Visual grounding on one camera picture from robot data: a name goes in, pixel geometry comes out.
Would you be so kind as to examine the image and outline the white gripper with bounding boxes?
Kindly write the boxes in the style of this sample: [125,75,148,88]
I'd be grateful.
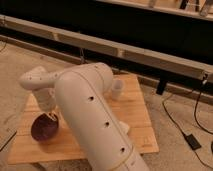
[33,88,58,121]

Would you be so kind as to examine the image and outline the dark purple ceramic bowl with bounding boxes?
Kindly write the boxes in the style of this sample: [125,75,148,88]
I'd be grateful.
[31,113,59,142]

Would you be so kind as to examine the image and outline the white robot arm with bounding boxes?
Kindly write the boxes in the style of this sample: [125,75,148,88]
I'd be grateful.
[19,63,149,171]

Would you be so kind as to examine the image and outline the white plastic cup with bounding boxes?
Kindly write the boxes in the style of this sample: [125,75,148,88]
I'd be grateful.
[111,79,124,100]

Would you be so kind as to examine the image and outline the black power adapter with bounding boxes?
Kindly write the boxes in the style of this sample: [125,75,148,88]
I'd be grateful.
[184,134,201,150]

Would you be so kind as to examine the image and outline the black cable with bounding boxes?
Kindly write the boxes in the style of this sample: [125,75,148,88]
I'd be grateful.
[162,74,213,171]

